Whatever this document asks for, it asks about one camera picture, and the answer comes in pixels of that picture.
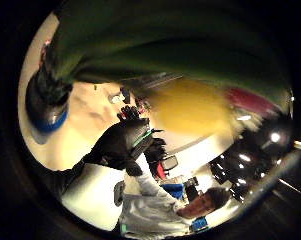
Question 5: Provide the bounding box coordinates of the small white object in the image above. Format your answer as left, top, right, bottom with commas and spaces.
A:
107, 92, 126, 105

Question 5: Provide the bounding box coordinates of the red chair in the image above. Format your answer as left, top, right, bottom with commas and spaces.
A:
155, 162, 167, 181

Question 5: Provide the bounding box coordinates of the black computer monitor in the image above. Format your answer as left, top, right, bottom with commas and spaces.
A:
160, 154, 180, 172

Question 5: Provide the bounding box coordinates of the yellow cloth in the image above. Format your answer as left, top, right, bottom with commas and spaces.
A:
149, 79, 239, 143

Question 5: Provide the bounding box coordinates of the blue box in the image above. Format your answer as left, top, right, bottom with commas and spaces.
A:
162, 183, 185, 200

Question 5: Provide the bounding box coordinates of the the person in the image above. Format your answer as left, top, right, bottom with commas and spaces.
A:
118, 156, 233, 240

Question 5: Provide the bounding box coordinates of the black object with blue rim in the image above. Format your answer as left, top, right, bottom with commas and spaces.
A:
25, 63, 74, 133

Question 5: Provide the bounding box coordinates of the small blue item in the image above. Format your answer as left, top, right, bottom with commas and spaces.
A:
190, 216, 210, 233

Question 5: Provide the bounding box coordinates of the red cloth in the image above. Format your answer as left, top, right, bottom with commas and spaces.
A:
224, 87, 281, 116

